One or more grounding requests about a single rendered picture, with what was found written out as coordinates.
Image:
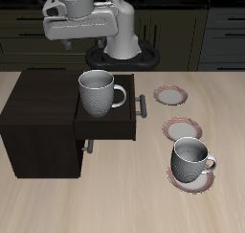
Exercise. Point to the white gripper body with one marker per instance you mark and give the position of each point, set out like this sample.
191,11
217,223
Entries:
79,27

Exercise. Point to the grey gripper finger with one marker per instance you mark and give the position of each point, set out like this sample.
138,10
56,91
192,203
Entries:
101,42
67,45

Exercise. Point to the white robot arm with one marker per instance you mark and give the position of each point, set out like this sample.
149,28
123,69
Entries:
122,29

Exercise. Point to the white porcelain mug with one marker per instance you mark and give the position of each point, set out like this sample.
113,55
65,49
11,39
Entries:
185,166
95,99

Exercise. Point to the dark wooden cabinet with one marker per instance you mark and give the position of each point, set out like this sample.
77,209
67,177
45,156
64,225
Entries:
38,121

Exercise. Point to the dark wooden cabinet drawer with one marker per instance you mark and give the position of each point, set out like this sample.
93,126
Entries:
105,128

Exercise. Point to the grey kitchen drawer unit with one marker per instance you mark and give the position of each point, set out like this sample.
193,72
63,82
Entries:
223,38

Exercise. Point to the dark kitchen cupboards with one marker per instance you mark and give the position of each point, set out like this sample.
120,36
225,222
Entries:
172,35

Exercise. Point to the white plate with red rim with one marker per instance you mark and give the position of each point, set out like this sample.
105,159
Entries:
201,184
182,129
170,95

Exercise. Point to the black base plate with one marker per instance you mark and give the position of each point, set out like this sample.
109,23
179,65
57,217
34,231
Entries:
150,58

